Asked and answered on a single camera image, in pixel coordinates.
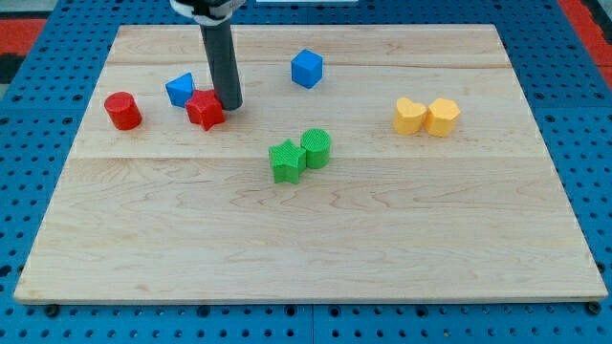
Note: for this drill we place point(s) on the yellow hexagon block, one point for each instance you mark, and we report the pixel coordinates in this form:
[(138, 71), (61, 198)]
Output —
[(442, 117)]

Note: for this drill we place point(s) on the red cylinder block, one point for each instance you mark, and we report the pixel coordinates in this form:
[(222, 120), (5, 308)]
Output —
[(123, 111)]

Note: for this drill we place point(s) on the blue cube block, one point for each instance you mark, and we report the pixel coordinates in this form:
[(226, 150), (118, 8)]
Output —
[(307, 69)]

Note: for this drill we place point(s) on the blue triangle block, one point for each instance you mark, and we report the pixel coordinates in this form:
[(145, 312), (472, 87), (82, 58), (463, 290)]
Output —
[(180, 89)]

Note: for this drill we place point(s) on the red star block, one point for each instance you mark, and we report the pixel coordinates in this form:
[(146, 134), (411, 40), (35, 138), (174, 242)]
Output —
[(204, 108)]

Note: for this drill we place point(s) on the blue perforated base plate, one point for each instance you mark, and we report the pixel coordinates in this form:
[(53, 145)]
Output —
[(55, 78)]

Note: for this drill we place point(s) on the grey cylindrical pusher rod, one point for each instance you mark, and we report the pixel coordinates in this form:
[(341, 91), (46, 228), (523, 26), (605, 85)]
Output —
[(222, 64)]

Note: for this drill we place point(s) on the green star block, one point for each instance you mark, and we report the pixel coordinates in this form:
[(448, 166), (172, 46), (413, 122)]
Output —
[(287, 161)]

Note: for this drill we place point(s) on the black white robot wrist mount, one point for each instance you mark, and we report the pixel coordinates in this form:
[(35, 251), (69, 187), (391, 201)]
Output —
[(207, 12)]

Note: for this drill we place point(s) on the green cylinder block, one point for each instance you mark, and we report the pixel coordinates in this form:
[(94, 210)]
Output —
[(317, 143)]

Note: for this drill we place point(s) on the yellow heart block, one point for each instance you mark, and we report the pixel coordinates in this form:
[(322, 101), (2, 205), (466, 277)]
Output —
[(409, 116)]

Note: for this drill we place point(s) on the light wooden board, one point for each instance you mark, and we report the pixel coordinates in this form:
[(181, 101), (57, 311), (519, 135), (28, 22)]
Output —
[(170, 214)]

